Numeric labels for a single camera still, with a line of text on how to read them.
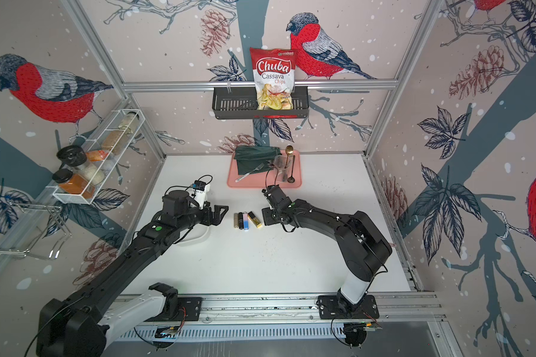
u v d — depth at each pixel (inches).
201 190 27.9
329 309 28.6
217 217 28.2
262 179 43.5
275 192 27.7
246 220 37.3
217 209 28.6
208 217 27.6
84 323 14.9
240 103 39.8
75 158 24.4
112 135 31.3
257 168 44.9
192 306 29.0
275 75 32.6
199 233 33.7
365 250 18.0
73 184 24.1
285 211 26.4
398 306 29.7
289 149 41.5
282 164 44.4
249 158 46.4
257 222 36.4
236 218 37.4
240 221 37.2
